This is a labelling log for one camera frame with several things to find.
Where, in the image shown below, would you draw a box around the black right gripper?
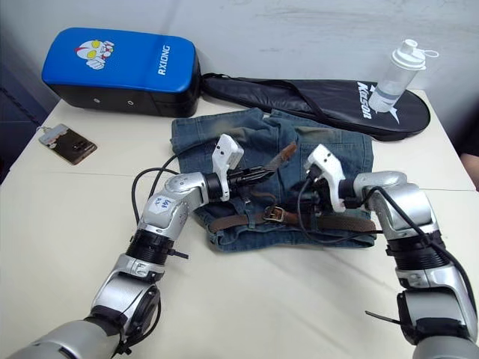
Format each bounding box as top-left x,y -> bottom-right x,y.
288,174 -> 331,228

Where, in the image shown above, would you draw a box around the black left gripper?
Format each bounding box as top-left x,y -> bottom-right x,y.
225,163 -> 280,188

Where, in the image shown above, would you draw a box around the brown braided belt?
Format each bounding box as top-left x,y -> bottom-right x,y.
207,143 -> 377,236

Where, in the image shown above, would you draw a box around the blue denim shorts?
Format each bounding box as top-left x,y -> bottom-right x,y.
170,107 -> 377,254

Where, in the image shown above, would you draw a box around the black racket bag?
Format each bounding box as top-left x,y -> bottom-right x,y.
200,73 -> 432,143

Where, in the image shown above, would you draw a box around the clear shaker bottle white lid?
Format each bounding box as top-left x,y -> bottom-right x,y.
373,38 -> 440,110

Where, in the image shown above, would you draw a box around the blue and black kick pad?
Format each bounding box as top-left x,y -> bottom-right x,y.
40,27 -> 201,118

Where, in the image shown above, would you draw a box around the brown smartphone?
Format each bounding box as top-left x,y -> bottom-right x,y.
43,126 -> 99,166

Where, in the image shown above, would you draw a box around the white cartoon card charm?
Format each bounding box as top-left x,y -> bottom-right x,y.
37,123 -> 71,145

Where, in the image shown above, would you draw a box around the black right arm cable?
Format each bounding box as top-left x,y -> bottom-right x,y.
296,168 -> 472,301

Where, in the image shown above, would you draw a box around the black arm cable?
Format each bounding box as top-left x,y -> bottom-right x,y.
130,141 -> 222,226
296,168 -> 472,301

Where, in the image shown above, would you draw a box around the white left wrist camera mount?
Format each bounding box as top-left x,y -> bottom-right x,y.
211,133 -> 245,203

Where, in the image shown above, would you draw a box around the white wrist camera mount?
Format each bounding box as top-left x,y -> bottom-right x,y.
304,144 -> 346,213
211,133 -> 245,203

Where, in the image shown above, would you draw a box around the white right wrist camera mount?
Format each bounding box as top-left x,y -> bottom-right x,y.
304,144 -> 346,213

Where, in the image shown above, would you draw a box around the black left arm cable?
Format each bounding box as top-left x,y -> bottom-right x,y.
130,141 -> 222,226

